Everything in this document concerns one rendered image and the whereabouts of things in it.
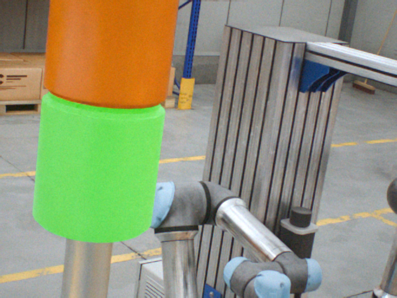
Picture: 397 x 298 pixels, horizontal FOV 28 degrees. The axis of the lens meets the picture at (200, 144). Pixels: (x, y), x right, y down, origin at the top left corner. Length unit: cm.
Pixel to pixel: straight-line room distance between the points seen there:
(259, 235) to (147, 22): 165
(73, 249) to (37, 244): 540
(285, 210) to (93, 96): 196
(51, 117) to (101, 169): 3
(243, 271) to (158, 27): 148
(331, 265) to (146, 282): 362
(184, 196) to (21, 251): 364
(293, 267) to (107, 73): 154
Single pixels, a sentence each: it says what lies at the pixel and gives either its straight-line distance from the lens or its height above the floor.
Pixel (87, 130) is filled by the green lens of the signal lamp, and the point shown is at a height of 221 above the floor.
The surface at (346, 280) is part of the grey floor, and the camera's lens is 588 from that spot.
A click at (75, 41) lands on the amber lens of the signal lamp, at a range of 30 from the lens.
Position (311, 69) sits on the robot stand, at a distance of 212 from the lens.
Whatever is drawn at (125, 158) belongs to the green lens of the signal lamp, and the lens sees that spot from 31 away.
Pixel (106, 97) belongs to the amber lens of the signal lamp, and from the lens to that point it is 30.
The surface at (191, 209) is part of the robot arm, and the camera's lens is 205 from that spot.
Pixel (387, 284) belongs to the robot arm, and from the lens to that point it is 252.
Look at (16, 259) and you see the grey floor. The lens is 550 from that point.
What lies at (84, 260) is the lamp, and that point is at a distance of 34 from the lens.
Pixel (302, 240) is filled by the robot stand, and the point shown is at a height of 150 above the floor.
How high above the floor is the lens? 229
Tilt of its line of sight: 15 degrees down
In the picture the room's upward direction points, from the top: 8 degrees clockwise
